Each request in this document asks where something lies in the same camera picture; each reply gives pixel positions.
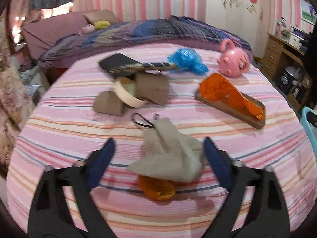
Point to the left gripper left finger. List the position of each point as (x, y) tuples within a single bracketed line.
[(49, 214)]

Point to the brown phone case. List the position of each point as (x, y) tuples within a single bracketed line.
[(238, 114)]

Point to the pink striped bed cover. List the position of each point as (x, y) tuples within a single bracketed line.
[(64, 128)]

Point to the orange snack bag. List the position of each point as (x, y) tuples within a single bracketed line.
[(217, 88)]

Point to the beige face mask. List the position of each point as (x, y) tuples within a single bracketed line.
[(170, 154)]

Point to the floral curtain left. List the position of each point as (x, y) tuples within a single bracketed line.
[(16, 105)]

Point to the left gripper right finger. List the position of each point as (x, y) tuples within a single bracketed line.
[(267, 215)]

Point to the small brown cardboard tube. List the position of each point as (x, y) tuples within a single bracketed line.
[(107, 102)]

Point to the pink cartoon mug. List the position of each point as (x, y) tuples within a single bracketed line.
[(233, 61)]

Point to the pink plush toy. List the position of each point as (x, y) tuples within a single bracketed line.
[(86, 30)]

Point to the blue plastic trash basket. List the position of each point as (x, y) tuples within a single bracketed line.
[(308, 121)]

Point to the dark patterned snack wrapper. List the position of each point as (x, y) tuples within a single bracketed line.
[(135, 67)]

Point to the blue plastic bag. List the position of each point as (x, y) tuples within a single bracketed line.
[(187, 59)]

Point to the purple bed with blanket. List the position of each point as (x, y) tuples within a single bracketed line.
[(56, 43)]

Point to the wooden desk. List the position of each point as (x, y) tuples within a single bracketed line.
[(278, 55)]

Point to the white wardrobe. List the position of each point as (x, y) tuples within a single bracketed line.
[(248, 19)]

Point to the brown pillow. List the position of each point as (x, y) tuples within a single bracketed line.
[(101, 15)]

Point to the black smartphone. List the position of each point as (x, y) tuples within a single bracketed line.
[(114, 61)]

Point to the yellow plush toy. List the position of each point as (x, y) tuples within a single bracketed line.
[(102, 24)]

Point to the white printer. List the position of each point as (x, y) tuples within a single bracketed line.
[(296, 36)]

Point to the black box under desk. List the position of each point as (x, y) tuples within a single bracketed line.
[(285, 80)]

